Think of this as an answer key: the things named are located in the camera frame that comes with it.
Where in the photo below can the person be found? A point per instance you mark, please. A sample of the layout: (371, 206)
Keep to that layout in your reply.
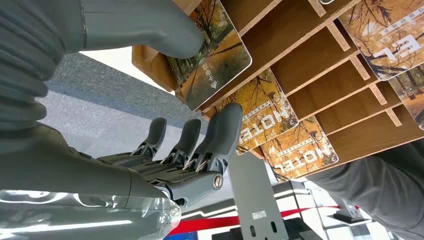
(381, 185)

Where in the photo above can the wooden card holder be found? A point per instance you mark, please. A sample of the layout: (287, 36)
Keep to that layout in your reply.
(298, 66)

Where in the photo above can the grey metal stand panel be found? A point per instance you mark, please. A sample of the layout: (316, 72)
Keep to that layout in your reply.
(255, 198)

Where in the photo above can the red barrier belt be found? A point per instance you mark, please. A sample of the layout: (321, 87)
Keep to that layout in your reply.
(205, 223)

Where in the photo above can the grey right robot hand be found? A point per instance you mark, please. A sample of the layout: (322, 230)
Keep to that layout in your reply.
(66, 172)

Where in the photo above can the dark metal stand foot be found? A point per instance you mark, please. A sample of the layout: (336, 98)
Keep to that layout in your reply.
(348, 213)

